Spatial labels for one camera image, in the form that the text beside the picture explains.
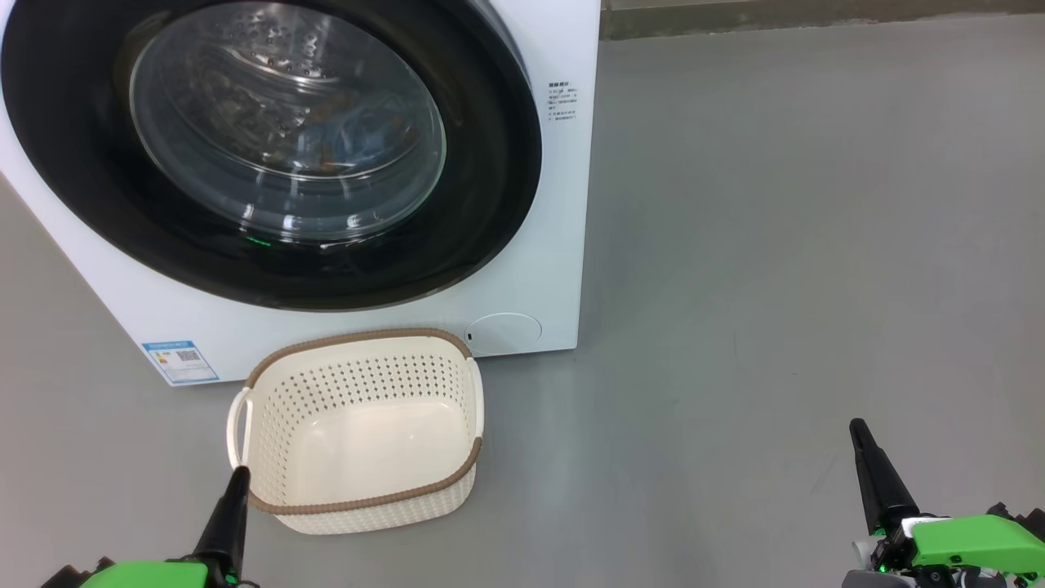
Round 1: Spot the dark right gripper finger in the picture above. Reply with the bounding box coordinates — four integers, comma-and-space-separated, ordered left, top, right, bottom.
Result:
849, 418, 922, 536

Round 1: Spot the black round glass washer door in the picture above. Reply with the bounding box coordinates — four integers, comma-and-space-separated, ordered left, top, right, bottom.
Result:
0, 0, 544, 313

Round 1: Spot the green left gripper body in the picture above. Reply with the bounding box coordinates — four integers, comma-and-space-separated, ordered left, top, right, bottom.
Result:
39, 558, 213, 588

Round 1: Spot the white front-load washing machine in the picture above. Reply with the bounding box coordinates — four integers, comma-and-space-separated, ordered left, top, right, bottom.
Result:
0, 0, 603, 386

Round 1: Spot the blue energy label sticker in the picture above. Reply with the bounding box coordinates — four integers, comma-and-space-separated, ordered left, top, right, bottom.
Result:
142, 341, 220, 385

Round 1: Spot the round white filter cover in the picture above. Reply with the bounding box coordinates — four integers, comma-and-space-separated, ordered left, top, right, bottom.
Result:
465, 313, 543, 356

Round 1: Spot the cream perforated basket brown rim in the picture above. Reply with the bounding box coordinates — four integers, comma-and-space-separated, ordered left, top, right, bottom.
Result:
227, 328, 485, 536

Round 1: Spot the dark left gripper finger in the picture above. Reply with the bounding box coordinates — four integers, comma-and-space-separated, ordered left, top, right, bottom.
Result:
192, 465, 251, 572

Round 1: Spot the stainless steel washing machine drum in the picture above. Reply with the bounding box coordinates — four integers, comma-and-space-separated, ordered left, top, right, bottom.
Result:
129, 0, 447, 244

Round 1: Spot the small black text sticker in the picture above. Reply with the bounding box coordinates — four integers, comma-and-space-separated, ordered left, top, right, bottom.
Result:
547, 80, 580, 123

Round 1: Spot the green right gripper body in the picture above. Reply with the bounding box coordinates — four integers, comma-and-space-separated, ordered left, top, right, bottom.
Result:
878, 514, 1045, 588

